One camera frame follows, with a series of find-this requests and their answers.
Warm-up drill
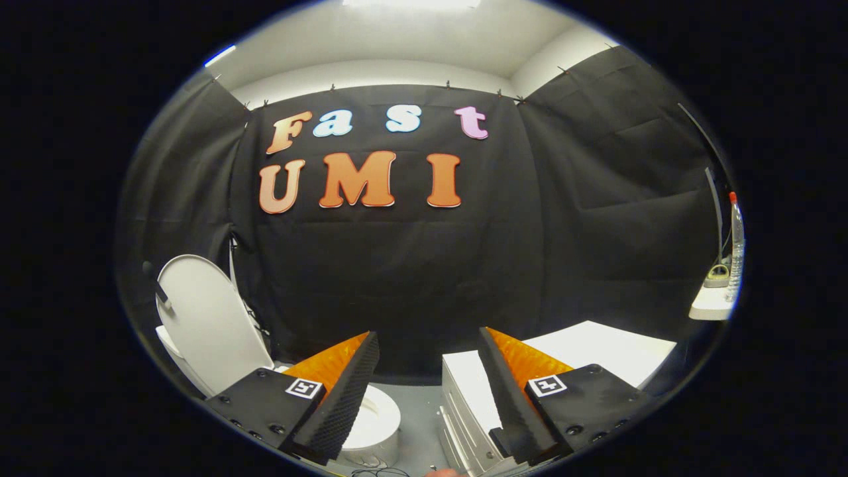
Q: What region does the black round lid tab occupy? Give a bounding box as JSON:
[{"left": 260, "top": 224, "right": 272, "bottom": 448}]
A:
[{"left": 142, "top": 260, "right": 174, "bottom": 311}]

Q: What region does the ceiling light panel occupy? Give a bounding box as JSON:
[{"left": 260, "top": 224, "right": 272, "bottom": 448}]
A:
[{"left": 342, "top": 0, "right": 482, "bottom": 9}]

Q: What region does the small black block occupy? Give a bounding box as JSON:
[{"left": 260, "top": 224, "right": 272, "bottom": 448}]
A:
[{"left": 489, "top": 427, "right": 515, "bottom": 460}]

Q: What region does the black backdrop cloth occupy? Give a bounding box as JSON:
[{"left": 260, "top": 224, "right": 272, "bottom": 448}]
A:
[{"left": 114, "top": 45, "right": 729, "bottom": 386}]

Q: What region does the white hanging strap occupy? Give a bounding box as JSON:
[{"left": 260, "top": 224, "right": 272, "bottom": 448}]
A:
[{"left": 229, "top": 233, "right": 269, "bottom": 335}]

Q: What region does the black curved cable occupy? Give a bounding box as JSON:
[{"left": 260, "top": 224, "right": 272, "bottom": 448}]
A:
[{"left": 676, "top": 102, "right": 729, "bottom": 193}]

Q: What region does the white toilet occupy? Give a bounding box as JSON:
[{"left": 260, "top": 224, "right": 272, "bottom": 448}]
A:
[{"left": 156, "top": 325, "right": 402, "bottom": 468}]

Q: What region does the grey upright bar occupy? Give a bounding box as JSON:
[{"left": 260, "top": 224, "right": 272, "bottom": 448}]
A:
[{"left": 704, "top": 167, "right": 727, "bottom": 266}]

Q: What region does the white side shelf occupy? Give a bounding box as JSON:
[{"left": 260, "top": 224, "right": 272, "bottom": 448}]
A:
[{"left": 688, "top": 285, "right": 737, "bottom": 322}]

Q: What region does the clear water bottle red cap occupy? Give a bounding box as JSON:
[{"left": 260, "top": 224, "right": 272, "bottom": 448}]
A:
[{"left": 725, "top": 191, "right": 747, "bottom": 304}]

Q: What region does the white drawer cabinet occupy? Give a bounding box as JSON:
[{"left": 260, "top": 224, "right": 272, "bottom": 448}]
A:
[{"left": 437, "top": 321, "right": 678, "bottom": 477}]

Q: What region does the white toilet lid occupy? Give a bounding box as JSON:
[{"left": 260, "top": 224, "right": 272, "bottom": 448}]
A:
[{"left": 156, "top": 254, "right": 276, "bottom": 398}]

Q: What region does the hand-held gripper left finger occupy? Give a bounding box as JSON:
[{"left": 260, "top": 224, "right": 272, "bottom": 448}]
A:
[{"left": 205, "top": 331, "right": 380, "bottom": 466}]

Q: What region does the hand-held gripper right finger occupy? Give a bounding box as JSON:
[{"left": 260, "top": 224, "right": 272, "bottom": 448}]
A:
[{"left": 477, "top": 327, "right": 653, "bottom": 466}]

